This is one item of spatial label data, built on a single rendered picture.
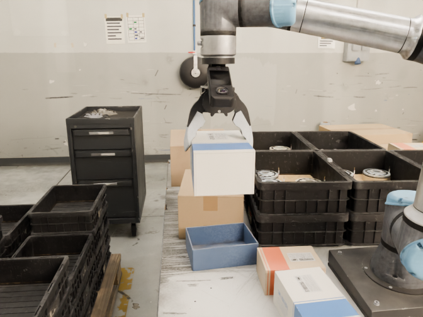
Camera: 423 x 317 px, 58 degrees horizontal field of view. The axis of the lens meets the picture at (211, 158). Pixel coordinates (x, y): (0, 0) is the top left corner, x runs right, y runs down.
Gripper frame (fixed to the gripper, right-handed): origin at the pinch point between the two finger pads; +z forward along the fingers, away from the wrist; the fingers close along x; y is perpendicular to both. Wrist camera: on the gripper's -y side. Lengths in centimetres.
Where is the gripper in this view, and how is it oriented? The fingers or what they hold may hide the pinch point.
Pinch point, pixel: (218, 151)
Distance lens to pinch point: 83.1
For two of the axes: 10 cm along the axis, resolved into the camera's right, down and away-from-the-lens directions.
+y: -0.9, -2.6, 9.6
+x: -10.0, 0.3, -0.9
